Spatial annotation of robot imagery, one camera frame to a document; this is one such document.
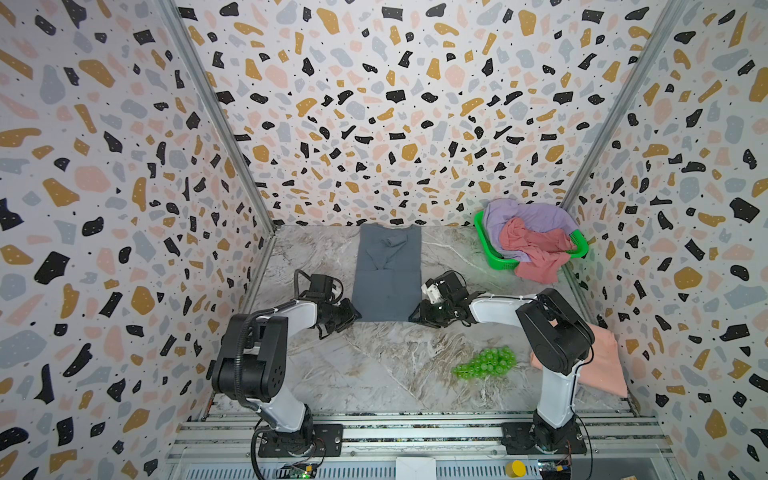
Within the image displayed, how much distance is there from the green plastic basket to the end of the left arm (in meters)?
0.51

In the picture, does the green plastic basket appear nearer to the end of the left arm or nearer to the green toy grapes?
the green toy grapes

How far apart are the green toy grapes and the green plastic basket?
0.32m

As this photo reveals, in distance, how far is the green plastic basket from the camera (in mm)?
1052

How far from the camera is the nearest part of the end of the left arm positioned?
0.76 meters

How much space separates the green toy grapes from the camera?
2.74 ft
